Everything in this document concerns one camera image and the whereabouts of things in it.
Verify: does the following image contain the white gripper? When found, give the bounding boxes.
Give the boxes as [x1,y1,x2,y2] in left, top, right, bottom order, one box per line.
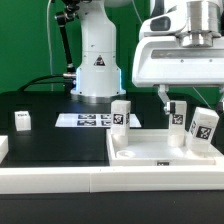
[132,36,224,115]

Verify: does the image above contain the white square table top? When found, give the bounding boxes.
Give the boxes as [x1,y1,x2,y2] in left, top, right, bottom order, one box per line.
[106,129,224,166]

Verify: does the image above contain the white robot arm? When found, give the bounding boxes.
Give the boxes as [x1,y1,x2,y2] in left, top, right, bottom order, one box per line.
[71,0,224,103]

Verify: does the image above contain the printed tag sheet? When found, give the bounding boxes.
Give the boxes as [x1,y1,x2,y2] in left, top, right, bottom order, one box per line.
[55,113,141,128]

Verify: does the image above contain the white U-shaped fence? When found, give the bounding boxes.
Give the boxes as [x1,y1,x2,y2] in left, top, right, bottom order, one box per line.
[0,135,224,194]

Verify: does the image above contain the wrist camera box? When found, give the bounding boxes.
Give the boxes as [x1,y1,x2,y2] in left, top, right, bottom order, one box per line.
[139,5,186,40]

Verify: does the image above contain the black cables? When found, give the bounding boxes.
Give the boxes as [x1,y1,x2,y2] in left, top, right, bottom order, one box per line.
[17,74,73,93]

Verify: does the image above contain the white thin cable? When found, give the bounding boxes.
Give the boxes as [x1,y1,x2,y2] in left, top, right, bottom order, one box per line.
[46,0,55,92]

